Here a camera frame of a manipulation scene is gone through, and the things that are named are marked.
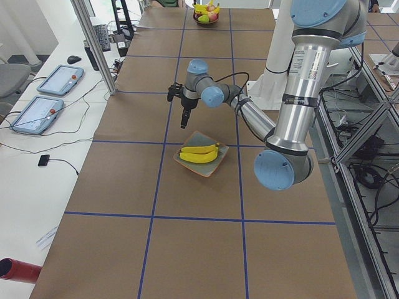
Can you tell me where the yellow banana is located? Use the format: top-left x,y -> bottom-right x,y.
179,147 -> 219,164
206,3 -> 219,14
193,3 -> 208,14
180,143 -> 219,154

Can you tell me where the grey square plate orange rim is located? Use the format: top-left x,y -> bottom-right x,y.
173,131 -> 229,178

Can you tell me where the wicker fruit basket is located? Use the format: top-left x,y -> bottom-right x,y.
193,11 -> 219,25

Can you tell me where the green pear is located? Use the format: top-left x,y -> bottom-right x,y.
198,15 -> 209,23

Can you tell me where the black keyboard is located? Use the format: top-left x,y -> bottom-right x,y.
93,24 -> 111,52

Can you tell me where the brown paper table mat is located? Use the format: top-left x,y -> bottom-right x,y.
31,9 -> 357,298

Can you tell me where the black computer mouse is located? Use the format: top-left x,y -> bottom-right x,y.
67,55 -> 82,65

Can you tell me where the upper blue teach pendant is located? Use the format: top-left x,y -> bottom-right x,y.
36,65 -> 84,96

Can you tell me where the blue teach pendant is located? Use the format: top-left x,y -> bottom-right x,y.
11,95 -> 64,135
36,65 -> 84,96

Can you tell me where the lower blue teach pendant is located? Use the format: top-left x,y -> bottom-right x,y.
11,95 -> 64,135

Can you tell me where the red cylinder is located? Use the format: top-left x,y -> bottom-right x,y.
1,258 -> 42,284

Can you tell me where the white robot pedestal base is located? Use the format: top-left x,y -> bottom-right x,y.
248,0 -> 295,110

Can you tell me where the small black box with cable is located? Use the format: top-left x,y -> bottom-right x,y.
37,154 -> 50,167

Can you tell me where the aluminium frame post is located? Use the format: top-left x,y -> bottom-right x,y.
70,0 -> 116,95

